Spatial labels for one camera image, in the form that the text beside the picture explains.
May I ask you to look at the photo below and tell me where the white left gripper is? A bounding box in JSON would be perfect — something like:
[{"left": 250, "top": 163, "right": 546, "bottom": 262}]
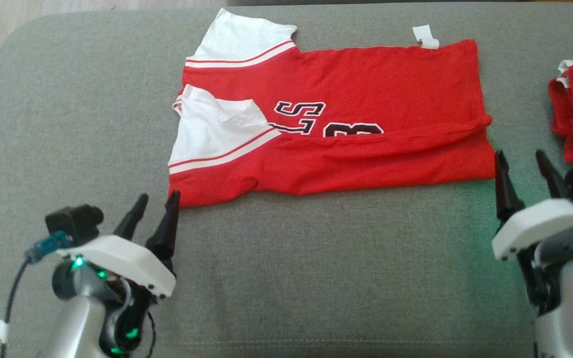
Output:
[{"left": 52, "top": 189, "right": 181, "bottom": 356}]

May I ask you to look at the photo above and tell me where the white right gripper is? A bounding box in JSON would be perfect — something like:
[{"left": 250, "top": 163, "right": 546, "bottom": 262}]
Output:
[{"left": 491, "top": 149, "right": 573, "bottom": 315}]

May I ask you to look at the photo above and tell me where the red white sports jersey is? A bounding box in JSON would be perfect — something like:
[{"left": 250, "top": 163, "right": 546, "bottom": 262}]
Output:
[{"left": 168, "top": 7, "right": 497, "bottom": 208}]

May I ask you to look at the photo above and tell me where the black cable with teal plug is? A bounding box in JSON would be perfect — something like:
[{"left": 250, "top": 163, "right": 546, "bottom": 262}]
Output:
[{"left": 0, "top": 231, "right": 71, "bottom": 358}]

